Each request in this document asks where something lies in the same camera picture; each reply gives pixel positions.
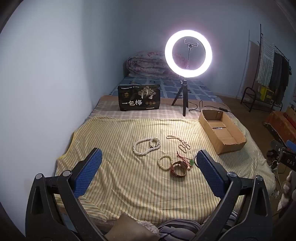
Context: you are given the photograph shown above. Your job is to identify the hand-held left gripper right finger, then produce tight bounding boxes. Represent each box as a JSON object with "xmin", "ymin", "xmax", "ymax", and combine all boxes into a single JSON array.
[{"xmin": 196, "ymin": 149, "xmax": 273, "ymax": 241}]

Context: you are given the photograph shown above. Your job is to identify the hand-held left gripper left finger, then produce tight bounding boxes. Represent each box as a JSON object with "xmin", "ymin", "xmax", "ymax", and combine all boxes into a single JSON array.
[{"xmin": 25, "ymin": 147, "xmax": 109, "ymax": 241}]

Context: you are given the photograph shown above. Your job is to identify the cardboard box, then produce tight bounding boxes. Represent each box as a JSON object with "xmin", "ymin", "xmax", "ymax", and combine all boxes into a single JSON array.
[{"xmin": 198, "ymin": 110, "xmax": 247, "ymax": 155}]

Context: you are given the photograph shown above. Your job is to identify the thin pearl necklace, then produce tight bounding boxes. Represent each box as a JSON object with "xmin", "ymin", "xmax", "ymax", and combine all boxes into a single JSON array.
[{"xmin": 166, "ymin": 135, "xmax": 191, "ymax": 153}]

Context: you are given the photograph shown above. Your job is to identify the thick pearl necklace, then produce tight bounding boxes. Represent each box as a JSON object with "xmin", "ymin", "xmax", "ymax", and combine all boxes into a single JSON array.
[{"xmin": 133, "ymin": 137, "xmax": 162, "ymax": 156}]

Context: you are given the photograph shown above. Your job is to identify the brown leather watch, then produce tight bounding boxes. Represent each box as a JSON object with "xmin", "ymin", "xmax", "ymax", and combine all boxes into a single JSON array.
[{"xmin": 170, "ymin": 161, "xmax": 188, "ymax": 178}]

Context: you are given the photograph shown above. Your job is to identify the beige plush toy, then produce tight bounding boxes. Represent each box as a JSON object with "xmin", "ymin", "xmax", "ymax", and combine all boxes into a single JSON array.
[{"xmin": 277, "ymin": 171, "xmax": 296, "ymax": 211}]

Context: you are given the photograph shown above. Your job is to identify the yellow striped sheet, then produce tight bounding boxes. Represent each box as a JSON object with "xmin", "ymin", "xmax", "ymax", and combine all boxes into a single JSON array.
[{"xmin": 54, "ymin": 115, "xmax": 277, "ymax": 226}]

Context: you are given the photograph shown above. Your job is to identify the yellow box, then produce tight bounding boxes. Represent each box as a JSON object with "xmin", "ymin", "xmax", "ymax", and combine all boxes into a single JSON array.
[{"xmin": 259, "ymin": 86, "xmax": 273, "ymax": 100}]

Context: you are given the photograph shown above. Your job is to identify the black clothes rack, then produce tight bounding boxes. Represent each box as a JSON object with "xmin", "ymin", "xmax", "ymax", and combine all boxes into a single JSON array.
[{"xmin": 240, "ymin": 23, "xmax": 290, "ymax": 113}]

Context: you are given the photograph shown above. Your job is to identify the dark hanging clothes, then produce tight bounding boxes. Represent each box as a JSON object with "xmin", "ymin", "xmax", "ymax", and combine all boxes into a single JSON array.
[{"xmin": 269, "ymin": 52, "xmax": 290, "ymax": 105}]

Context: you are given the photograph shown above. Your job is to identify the black tripod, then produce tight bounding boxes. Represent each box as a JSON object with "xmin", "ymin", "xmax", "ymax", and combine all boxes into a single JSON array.
[{"xmin": 171, "ymin": 76, "xmax": 188, "ymax": 117}]

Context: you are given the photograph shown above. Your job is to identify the checkered blanket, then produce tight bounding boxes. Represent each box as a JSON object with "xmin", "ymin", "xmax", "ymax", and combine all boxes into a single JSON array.
[{"xmin": 92, "ymin": 95, "xmax": 232, "ymax": 121}]

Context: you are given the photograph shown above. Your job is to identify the white striped towel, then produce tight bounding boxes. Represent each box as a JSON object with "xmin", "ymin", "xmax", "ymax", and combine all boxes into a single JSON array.
[{"xmin": 257, "ymin": 37, "xmax": 275, "ymax": 86}]

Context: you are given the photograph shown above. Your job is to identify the brown cardboard panel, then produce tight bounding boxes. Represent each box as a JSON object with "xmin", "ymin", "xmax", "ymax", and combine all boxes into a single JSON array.
[{"xmin": 240, "ymin": 39, "xmax": 260, "ymax": 93}]

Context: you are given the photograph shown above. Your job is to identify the black printed gift box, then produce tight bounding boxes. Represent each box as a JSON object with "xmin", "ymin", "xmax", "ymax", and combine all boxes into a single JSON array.
[{"xmin": 118, "ymin": 84, "xmax": 162, "ymax": 111}]

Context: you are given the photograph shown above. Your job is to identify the blue patterned bed sheet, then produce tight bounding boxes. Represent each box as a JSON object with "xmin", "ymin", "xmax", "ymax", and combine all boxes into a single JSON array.
[{"xmin": 111, "ymin": 76, "xmax": 223, "ymax": 102}]

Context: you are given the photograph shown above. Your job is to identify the phone holder pole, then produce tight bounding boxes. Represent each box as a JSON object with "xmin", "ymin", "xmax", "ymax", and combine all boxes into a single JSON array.
[{"xmin": 184, "ymin": 40, "xmax": 199, "ymax": 70}]

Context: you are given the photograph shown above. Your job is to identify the folded floral quilt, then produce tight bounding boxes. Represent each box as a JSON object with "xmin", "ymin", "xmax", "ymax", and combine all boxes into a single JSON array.
[{"xmin": 126, "ymin": 51, "xmax": 185, "ymax": 78}]

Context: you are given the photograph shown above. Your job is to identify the red cord pendant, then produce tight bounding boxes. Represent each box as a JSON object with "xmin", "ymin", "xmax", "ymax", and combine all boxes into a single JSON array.
[{"xmin": 177, "ymin": 151, "xmax": 196, "ymax": 171}]

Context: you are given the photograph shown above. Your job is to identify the pearl bracelet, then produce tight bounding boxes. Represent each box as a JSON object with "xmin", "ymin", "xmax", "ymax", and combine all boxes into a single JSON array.
[{"xmin": 158, "ymin": 155, "xmax": 174, "ymax": 169}]

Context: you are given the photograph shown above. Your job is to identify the black power cable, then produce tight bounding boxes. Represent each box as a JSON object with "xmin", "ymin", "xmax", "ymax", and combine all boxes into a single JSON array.
[{"xmin": 188, "ymin": 101, "xmax": 232, "ymax": 114}]

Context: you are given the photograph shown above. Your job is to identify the ring light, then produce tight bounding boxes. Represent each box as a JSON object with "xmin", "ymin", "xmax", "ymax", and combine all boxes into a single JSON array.
[{"xmin": 165, "ymin": 29, "xmax": 212, "ymax": 77}]

